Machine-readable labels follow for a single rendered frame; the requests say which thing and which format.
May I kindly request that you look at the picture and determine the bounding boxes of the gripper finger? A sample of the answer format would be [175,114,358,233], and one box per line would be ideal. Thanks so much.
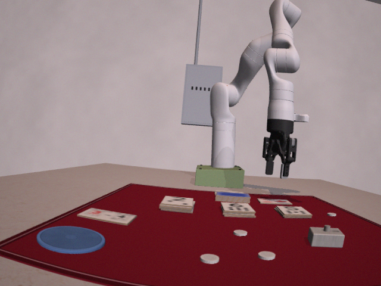
[262,134,282,176]
[279,135,298,179]

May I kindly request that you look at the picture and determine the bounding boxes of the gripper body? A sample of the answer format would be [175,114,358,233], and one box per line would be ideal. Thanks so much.
[266,119,295,137]

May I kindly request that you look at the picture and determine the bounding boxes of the blue-backed plywood card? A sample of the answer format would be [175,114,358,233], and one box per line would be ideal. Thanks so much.
[257,198,293,206]

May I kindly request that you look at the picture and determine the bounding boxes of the white card pile five pips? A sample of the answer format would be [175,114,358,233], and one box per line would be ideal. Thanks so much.
[274,205,313,219]

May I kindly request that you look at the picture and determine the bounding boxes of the blue-backed card stock pile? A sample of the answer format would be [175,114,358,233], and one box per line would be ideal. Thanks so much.
[214,191,251,204]

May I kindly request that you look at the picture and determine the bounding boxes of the white card pile six pips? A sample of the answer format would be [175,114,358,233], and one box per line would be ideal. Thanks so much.
[220,201,257,219]

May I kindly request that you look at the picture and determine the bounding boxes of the white card pile two pips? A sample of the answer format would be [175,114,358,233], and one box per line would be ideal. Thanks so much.
[158,195,196,214]

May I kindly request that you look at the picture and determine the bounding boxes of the pale wide rule card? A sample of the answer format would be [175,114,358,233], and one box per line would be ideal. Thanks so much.
[76,207,138,226]

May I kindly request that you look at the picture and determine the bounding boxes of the grey block with peg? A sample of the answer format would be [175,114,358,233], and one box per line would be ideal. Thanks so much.
[307,224,345,248]

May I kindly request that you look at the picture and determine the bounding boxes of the grey thin pole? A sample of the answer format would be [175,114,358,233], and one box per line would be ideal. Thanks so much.
[193,0,204,65]

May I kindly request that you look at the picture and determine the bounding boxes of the red felt mat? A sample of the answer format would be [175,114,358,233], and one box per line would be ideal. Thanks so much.
[0,183,381,286]

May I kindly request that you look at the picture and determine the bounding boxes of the pale beige stone table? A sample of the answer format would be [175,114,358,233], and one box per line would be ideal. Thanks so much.
[0,163,381,286]

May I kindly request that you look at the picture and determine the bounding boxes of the blue flat disc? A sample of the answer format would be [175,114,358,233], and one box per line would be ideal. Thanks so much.
[36,225,107,254]

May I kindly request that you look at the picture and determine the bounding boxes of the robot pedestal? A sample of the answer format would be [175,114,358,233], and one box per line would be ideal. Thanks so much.
[195,164,245,189]

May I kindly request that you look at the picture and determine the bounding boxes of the grey wall cabinet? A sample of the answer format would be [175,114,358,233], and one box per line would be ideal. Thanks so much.
[180,63,224,128]

